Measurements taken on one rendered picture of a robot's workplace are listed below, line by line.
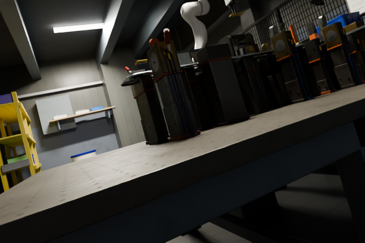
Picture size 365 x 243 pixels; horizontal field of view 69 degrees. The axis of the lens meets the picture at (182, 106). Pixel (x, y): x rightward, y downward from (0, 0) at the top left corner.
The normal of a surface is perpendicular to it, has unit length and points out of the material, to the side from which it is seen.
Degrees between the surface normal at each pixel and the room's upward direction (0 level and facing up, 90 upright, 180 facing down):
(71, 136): 90
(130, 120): 90
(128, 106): 90
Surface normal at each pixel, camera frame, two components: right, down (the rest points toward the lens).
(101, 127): 0.39, -0.16
